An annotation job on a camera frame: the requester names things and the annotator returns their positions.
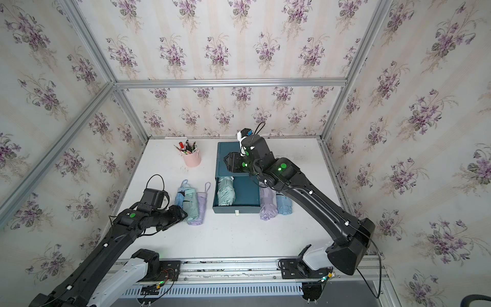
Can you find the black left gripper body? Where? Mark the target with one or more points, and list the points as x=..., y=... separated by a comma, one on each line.
x=167, y=219

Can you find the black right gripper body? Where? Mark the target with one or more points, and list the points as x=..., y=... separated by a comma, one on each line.
x=238, y=164

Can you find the green umbrella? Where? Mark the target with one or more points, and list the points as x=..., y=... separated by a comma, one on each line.
x=225, y=191
x=190, y=204

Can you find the teal drawer cabinet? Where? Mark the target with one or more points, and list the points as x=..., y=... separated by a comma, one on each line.
x=247, y=193

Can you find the blue umbrella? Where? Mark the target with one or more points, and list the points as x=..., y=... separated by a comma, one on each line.
x=284, y=204
x=180, y=194

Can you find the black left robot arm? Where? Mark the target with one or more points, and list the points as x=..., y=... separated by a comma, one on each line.
x=88, y=285

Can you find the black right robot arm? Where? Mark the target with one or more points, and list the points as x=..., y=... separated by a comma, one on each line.
x=350, y=236

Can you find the left purple folded umbrella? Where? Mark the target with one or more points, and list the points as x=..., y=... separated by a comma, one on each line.
x=202, y=206

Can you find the purple folded umbrella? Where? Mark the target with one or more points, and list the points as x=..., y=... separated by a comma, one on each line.
x=268, y=209
x=202, y=206

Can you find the right purple folded umbrella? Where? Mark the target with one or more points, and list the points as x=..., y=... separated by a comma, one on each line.
x=268, y=209

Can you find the pink pen holder cup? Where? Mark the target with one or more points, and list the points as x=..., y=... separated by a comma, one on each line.
x=193, y=159

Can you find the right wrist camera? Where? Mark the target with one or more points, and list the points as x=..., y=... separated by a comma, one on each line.
x=245, y=135

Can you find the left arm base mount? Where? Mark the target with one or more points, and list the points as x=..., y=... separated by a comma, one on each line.
x=157, y=269

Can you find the aluminium rail beam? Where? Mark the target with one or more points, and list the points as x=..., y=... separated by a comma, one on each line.
x=265, y=269

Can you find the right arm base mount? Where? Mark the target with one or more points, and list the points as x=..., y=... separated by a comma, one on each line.
x=311, y=263

